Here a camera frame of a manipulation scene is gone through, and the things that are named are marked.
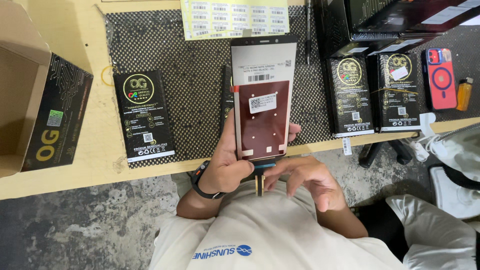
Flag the person's right hand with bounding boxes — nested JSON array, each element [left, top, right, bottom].
[[262, 155, 349, 213]]

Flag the person's left hand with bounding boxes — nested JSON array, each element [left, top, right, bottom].
[[198, 109, 302, 196]]

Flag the phone display panel with flex cable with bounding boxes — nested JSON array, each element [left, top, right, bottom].
[[230, 35, 299, 198]]

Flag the person's white t-shirt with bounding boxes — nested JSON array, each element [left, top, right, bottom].
[[149, 179, 407, 270]]

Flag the black smartwatch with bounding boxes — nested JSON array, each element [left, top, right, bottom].
[[190, 160, 226, 200]]

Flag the black stool legs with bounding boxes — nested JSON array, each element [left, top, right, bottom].
[[358, 139, 414, 169]]

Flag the black gold-printed spare part box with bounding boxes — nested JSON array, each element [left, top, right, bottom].
[[113, 69, 176, 163], [325, 56, 375, 138], [220, 64, 236, 133]]

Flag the black perforated anti-slip mat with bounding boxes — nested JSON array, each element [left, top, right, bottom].
[[104, 5, 480, 169]]

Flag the black spare part box with sticker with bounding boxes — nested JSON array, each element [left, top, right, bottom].
[[369, 52, 422, 133]]

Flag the black pen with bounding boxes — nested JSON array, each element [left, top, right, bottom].
[[305, 0, 313, 65]]

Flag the white fabric bundle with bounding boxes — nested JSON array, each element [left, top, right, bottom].
[[385, 194, 478, 270]]

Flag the yellow sheets of barcode stickers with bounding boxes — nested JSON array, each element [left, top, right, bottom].
[[180, 0, 290, 41]]

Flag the stack of large black cartons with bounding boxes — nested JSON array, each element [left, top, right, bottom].
[[314, 0, 480, 58]]

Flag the smartphone in red case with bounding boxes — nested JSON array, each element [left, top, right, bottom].
[[423, 47, 458, 112]]

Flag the orange lighter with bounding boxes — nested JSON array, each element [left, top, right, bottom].
[[456, 77, 474, 112]]

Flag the yellow rubber band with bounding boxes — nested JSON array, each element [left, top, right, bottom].
[[100, 65, 120, 88]]

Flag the open black cardboard carton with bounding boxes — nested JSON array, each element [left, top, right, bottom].
[[0, 0, 94, 178]]

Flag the white charger with cable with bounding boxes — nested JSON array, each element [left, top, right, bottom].
[[408, 112, 451, 163]]

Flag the white bag with black strap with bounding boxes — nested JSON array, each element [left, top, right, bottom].
[[428, 123, 480, 221]]

